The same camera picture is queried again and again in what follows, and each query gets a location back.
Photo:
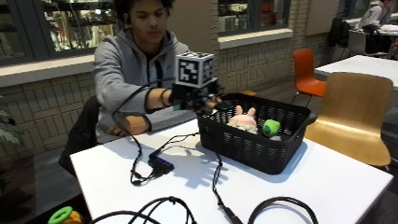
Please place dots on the black plastic basket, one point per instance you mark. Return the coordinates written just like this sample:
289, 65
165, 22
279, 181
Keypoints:
253, 140

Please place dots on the black wristband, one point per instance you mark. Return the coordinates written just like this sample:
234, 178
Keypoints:
162, 97

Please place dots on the black usb hub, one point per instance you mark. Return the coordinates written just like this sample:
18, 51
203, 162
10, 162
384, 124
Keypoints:
161, 163

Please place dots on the grey chair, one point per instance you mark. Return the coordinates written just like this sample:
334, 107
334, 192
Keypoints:
360, 43

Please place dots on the green soft toy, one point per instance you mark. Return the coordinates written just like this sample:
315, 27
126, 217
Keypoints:
270, 127

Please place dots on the white marker cube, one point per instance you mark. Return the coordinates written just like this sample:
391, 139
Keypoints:
193, 69

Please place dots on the light wooden chair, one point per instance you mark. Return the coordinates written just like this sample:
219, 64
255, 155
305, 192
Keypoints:
351, 118

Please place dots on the white table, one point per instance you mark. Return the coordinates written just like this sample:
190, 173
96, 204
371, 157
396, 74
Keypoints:
364, 67

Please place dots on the black chair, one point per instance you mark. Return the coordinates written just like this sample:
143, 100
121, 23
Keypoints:
80, 130

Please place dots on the orange chair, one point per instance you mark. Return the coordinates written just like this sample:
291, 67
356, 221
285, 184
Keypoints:
306, 76

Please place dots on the the person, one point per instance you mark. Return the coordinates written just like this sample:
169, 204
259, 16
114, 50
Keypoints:
124, 67

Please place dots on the pink rabbit soft toy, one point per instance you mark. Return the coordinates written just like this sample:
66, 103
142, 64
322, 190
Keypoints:
243, 122

